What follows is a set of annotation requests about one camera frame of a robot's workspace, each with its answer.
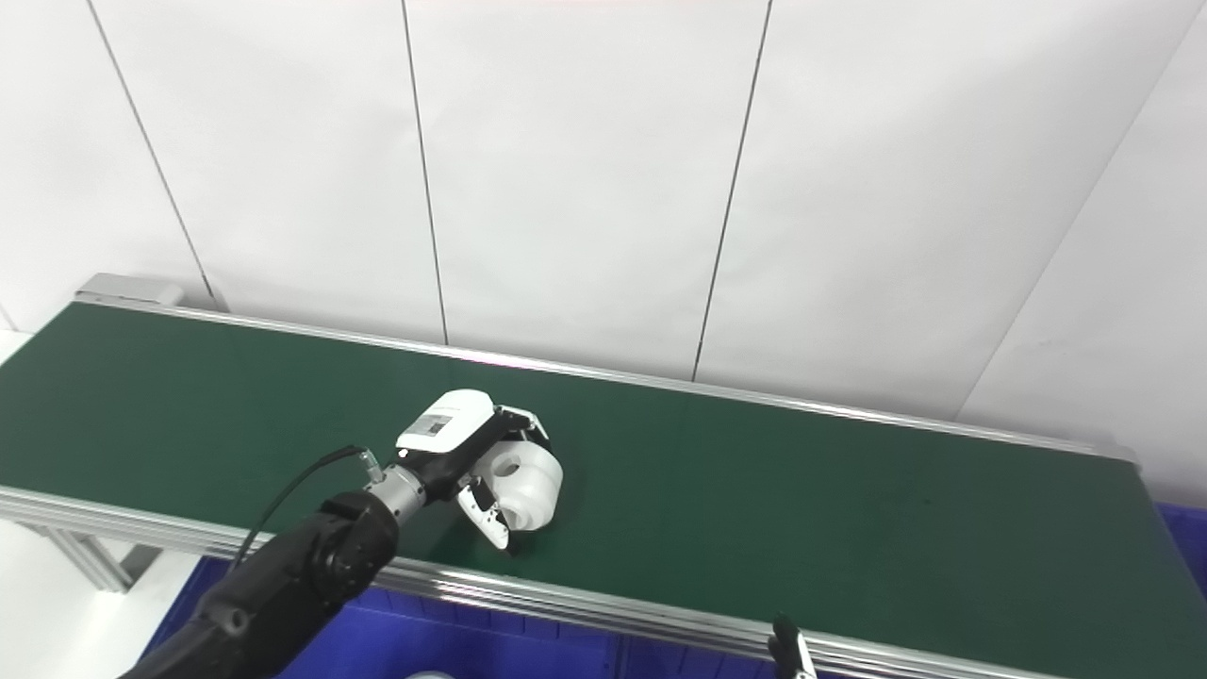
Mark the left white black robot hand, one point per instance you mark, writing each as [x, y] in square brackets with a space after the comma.
[448, 429]

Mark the blue plastic bin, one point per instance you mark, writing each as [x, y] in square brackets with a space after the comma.
[698, 665]
[424, 641]
[1188, 552]

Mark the aluminium conveyor support leg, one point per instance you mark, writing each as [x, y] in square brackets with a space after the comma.
[94, 556]

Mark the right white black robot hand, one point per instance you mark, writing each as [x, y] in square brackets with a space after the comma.
[790, 651]

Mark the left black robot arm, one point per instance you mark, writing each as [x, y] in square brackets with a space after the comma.
[283, 585]

